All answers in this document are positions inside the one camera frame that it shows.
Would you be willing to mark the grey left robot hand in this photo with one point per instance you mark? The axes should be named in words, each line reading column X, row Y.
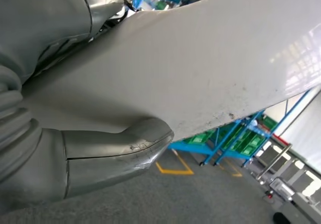
column 50, row 23

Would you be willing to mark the yellow floor tape square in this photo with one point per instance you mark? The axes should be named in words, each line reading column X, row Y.
column 176, row 172

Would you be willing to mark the green plastic crate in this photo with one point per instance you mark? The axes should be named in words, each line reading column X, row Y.
column 269, row 123
column 248, row 144
column 201, row 139

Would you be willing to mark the steel table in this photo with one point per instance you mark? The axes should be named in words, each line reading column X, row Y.
column 283, row 189

